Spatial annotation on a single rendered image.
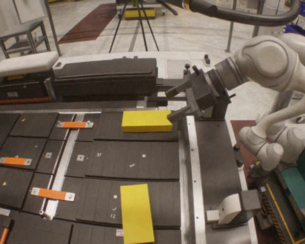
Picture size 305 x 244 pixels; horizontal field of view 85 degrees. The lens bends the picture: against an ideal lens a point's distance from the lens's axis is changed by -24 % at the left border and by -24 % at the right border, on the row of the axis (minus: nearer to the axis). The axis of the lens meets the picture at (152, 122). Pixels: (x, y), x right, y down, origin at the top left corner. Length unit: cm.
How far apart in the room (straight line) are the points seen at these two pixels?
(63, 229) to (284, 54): 64
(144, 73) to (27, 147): 52
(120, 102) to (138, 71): 15
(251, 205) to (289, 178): 92
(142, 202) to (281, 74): 42
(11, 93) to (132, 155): 69
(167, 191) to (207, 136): 37
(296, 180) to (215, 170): 85
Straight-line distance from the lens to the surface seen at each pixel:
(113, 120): 75
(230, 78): 59
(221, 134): 89
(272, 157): 110
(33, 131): 85
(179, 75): 127
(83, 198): 59
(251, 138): 114
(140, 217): 51
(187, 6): 52
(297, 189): 148
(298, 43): 104
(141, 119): 69
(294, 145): 136
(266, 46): 40
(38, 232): 61
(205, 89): 58
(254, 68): 41
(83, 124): 78
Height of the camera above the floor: 152
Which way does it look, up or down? 45 degrees down
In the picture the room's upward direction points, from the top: 2 degrees counter-clockwise
